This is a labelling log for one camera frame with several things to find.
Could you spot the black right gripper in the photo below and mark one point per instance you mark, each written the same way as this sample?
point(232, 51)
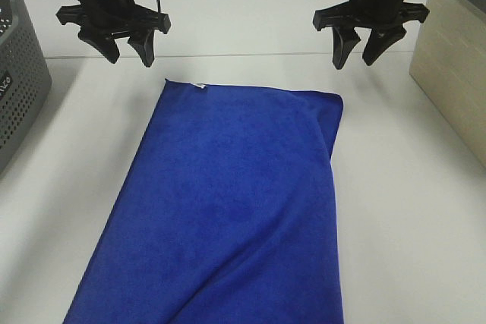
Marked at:
point(384, 17)

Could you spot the beige bin with grey rim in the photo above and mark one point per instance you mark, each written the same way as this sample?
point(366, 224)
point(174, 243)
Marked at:
point(448, 63)

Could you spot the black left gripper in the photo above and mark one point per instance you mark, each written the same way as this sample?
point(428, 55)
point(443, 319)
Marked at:
point(114, 16)

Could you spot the grey perforated plastic basket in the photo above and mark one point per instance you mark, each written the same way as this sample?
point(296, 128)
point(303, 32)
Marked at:
point(25, 77)

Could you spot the blue microfibre towel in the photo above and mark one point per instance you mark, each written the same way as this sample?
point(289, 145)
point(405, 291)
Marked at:
point(227, 214)

